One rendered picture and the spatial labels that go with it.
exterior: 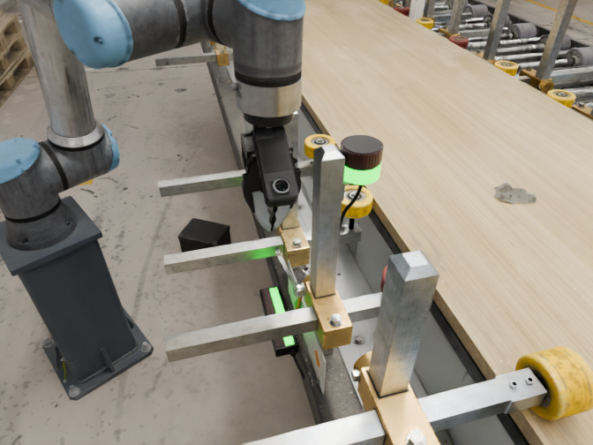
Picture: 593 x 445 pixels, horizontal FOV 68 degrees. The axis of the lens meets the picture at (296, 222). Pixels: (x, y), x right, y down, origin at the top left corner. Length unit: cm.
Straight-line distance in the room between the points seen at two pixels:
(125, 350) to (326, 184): 135
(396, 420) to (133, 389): 134
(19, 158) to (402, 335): 111
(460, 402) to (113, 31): 58
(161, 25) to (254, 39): 11
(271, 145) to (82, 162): 87
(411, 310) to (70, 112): 108
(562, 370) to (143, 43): 64
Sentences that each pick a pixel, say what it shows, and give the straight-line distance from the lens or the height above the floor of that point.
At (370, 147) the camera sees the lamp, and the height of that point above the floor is 115.
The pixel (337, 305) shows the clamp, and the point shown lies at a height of 87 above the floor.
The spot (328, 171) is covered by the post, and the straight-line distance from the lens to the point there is 61.
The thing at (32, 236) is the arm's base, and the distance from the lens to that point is 145.
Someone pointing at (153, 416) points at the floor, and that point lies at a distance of 171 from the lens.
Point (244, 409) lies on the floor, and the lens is 166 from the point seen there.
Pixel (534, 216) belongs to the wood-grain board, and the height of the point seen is 90.
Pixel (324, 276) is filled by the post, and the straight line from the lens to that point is 74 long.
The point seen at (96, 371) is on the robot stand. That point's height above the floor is 3.
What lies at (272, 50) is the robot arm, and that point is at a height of 128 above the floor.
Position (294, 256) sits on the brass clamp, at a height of 81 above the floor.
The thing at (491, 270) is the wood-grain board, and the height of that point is 90.
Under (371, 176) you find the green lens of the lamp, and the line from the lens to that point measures 63.
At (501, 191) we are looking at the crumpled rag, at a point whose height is 91.
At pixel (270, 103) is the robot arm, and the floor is 121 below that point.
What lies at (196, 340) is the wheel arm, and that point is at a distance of 75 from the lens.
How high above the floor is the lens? 145
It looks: 39 degrees down
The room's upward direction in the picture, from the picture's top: straight up
